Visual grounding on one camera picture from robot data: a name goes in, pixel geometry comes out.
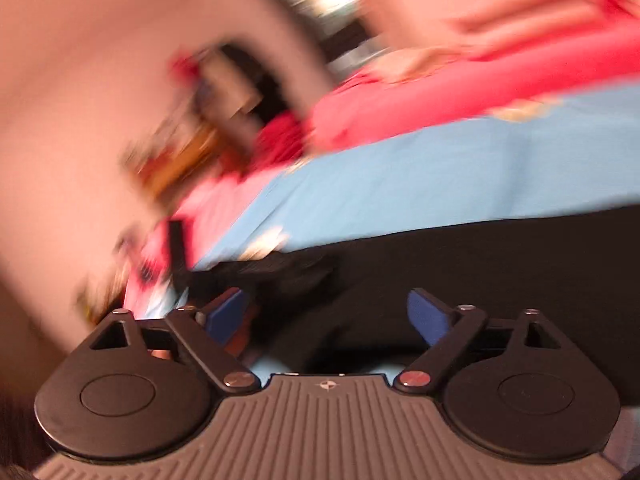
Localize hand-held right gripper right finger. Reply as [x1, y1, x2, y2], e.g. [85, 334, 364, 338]
[393, 287, 567, 395]

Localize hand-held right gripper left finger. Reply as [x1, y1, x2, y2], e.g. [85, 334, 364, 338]
[89, 287, 262, 397]

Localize black knit pants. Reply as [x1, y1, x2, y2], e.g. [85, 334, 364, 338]
[190, 202, 640, 376]

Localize blue floral blanket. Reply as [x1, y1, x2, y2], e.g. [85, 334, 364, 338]
[125, 79, 640, 378]

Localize stack of red folded clothes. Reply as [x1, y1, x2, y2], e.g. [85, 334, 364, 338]
[251, 109, 314, 172]

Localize pink bedsheet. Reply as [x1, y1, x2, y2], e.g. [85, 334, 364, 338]
[307, 12, 640, 155]

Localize cream towel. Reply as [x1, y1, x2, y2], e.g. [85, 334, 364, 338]
[369, 46, 457, 84]

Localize dark framed window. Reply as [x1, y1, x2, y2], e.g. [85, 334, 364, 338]
[249, 0, 382, 70]

